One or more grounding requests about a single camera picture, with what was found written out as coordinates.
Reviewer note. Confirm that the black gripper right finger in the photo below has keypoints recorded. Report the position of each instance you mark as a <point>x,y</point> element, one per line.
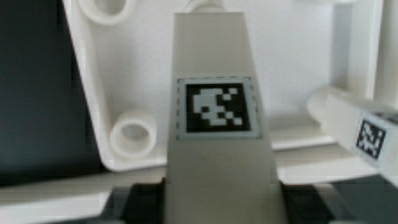
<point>315,206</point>

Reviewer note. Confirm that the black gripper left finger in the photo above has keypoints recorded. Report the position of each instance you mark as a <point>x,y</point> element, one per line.
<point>134,205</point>

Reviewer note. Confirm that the white desk leg with marker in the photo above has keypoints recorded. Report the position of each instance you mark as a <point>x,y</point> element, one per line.
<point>359,122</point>

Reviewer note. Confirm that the white desk top tray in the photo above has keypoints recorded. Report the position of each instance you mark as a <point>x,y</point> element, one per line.
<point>315,45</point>

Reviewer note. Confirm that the white front fence bar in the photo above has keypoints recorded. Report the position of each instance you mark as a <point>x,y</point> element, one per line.
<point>49,202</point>

